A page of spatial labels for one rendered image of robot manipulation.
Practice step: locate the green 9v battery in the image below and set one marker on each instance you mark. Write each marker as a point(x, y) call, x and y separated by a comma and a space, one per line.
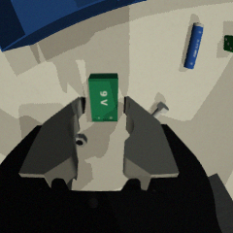
point(103, 93)

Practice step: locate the blue battery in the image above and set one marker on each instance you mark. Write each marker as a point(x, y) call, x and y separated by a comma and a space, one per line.
point(194, 44)

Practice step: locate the green die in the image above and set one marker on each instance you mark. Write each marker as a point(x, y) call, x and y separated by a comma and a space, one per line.
point(228, 43)

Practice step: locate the blue rack of bins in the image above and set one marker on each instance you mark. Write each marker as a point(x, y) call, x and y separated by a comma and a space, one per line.
point(46, 17)

